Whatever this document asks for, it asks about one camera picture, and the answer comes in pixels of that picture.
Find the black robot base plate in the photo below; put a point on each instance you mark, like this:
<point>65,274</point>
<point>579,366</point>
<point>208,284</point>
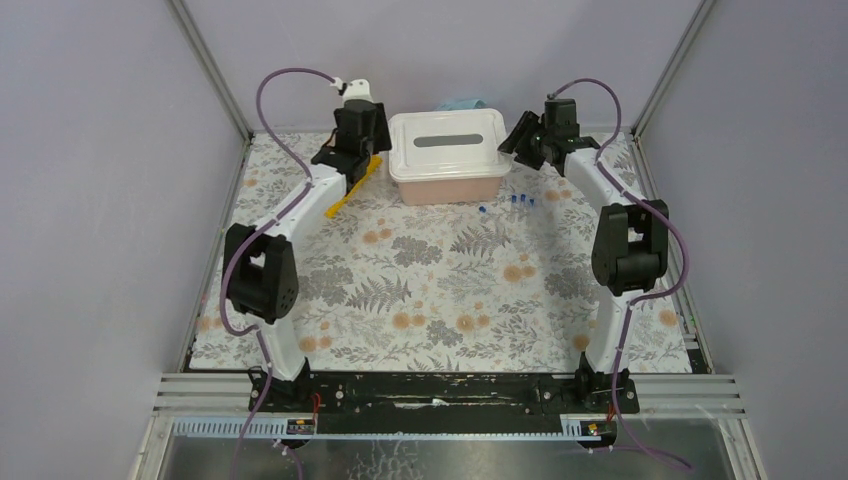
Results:
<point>345,402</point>

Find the light blue cloth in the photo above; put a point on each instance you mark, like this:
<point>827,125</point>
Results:
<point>462,104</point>

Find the pink plastic bin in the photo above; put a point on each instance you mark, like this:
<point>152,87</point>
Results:
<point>449,191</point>

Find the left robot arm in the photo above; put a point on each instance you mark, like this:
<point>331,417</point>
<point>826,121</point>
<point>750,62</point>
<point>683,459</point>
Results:
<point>260,278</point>

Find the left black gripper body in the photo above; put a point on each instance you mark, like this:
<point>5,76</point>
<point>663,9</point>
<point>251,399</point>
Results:
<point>375,141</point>

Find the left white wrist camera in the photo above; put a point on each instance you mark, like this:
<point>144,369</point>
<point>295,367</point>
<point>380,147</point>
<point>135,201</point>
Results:
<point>357,89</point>

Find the yellow test tube rack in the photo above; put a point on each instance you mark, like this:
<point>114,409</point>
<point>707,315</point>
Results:
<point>373,165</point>

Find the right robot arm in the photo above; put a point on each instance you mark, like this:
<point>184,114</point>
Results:
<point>630,249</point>

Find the white plastic bin lid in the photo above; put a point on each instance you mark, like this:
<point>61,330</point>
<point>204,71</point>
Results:
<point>447,145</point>

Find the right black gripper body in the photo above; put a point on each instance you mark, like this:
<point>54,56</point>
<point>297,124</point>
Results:
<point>548,136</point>

